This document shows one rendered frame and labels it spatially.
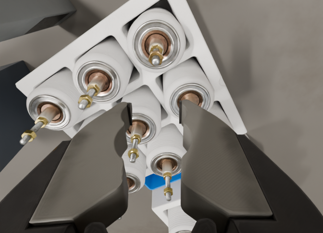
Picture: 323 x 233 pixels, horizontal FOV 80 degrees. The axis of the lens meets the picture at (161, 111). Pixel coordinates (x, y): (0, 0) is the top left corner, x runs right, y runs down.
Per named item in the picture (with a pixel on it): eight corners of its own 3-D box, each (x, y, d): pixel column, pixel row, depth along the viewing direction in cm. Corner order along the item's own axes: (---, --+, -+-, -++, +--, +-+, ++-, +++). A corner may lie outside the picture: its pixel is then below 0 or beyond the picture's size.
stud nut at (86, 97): (90, 107, 29) (88, 110, 28) (78, 103, 28) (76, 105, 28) (94, 96, 28) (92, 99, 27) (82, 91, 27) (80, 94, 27)
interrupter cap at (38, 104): (21, 98, 36) (19, 100, 35) (59, 89, 35) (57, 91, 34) (43, 130, 39) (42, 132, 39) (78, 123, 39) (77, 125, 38)
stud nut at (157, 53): (149, 65, 26) (149, 67, 25) (146, 52, 25) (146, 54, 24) (164, 62, 25) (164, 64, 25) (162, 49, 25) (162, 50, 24)
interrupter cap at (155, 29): (145, 75, 34) (145, 76, 33) (123, 32, 30) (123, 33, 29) (186, 57, 32) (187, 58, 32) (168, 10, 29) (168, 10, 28)
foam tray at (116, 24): (130, 147, 74) (123, 187, 59) (52, 60, 57) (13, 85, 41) (226, 100, 64) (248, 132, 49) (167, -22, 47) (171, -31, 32)
